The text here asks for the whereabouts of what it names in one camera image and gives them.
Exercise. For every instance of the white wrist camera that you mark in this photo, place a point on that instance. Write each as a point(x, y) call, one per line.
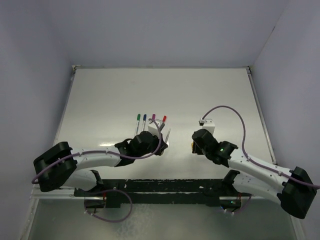
point(207, 124)
point(156, 127)

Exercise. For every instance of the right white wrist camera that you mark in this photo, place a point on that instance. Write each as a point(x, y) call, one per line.
point(207, 124)

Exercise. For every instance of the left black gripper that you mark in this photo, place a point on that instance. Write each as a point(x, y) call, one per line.
point(163, 145)

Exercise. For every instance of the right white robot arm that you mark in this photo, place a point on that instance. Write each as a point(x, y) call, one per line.
point(292, 189)

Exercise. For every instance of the green marker pen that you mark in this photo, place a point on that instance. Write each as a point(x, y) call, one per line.
point(137, 123)

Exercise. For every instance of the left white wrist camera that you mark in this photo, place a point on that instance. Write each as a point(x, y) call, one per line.
point(156, 127)

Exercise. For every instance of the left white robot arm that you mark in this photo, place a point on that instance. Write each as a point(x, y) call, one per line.
point(64, 166)

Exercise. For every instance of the red marker pen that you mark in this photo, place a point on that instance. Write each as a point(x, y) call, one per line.
point(163, 122)

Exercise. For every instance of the yellow marker pen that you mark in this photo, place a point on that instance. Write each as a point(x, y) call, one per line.
point(167, 135)

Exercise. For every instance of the left aluminium rail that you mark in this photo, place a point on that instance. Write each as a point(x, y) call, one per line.
point(61, 193)

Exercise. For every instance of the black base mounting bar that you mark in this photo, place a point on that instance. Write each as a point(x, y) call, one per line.
point(112, 193)

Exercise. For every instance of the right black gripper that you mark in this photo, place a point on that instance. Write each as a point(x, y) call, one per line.
point(196, 149)

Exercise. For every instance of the blue marker pen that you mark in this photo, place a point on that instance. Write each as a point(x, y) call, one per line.
point(144, 122)

